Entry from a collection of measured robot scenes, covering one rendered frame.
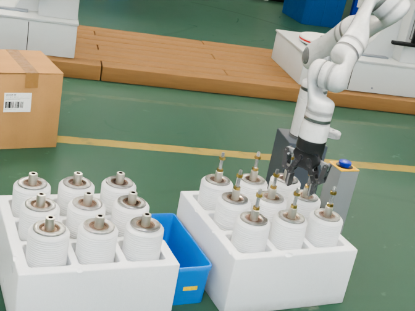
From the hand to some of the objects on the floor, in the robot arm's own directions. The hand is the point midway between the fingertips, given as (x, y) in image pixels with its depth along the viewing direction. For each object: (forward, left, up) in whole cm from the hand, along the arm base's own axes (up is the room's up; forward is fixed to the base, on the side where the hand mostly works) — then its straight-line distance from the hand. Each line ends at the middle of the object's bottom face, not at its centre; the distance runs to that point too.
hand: (299, 186), depth 185 cm
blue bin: (-8, -30, -35) cm, 46 cm away
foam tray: (-11, -3, -35) cm, 37 cm away
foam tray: (0, -56, -35) cm, 66 cm away
